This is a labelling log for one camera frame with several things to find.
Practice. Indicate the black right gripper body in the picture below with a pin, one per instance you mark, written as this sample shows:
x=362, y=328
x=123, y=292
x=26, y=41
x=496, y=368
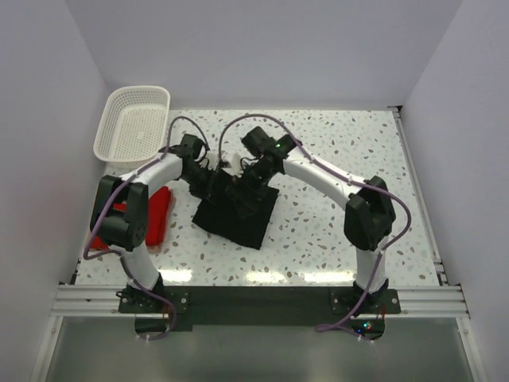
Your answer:
x=256, y=177

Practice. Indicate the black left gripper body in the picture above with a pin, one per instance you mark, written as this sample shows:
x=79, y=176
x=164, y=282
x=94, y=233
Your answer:
x=200, y=181

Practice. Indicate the black t shirt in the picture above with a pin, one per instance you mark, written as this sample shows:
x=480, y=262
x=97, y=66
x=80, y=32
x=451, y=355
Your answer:
x=223, y=215

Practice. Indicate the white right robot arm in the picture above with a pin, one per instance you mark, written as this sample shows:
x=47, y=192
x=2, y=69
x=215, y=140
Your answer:
x=368, y=210

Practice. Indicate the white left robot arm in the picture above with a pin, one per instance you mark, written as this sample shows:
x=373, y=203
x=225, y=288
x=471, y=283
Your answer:
x=120, y=216

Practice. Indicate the red folded t shirt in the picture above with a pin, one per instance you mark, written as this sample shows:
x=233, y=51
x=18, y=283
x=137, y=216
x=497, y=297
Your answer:
x=159, y=208

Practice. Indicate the white plastic basket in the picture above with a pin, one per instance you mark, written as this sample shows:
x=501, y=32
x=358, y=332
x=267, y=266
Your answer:
x=133, y=125

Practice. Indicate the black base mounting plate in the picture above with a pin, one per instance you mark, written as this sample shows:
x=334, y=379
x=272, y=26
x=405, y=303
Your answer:
x=324, y=308

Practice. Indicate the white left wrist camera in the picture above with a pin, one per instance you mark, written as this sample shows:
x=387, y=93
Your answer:
x=215, y=163

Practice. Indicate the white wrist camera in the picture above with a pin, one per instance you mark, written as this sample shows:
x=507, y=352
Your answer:
x=232, y=164
x=215, y=163

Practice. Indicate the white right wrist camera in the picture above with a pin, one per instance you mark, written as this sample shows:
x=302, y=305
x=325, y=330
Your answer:
x=232, y=164

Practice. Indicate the aluminium frame rail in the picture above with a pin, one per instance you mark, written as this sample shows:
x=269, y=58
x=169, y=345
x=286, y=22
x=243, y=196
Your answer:
x=415, y=301

